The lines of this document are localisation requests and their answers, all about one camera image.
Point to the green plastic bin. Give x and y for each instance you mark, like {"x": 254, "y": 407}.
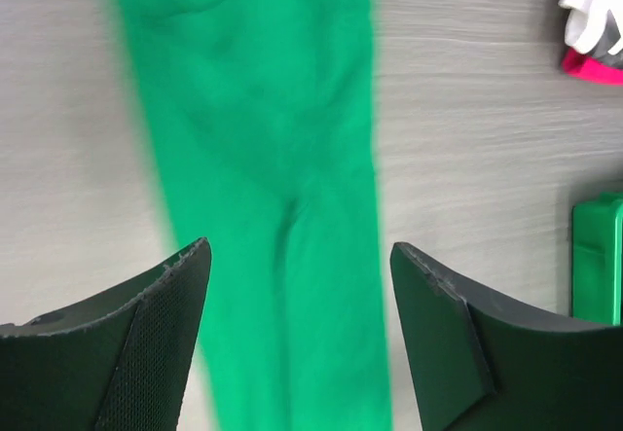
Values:
{"x": 596, "y": 266}

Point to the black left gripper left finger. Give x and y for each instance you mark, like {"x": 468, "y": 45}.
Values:
{"x": 118, "y": 360}

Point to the folded red t shirt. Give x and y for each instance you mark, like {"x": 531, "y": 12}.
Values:
{"x": 588, "y": 69}

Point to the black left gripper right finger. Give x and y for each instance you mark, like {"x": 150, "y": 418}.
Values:
{"x": 481, "y": 360}

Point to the folded white printed t shirt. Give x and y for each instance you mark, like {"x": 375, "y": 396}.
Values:
{"x": 594, "y": 30}

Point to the green t shirt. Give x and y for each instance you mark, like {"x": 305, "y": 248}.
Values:
{"x": 260, "y": 114}

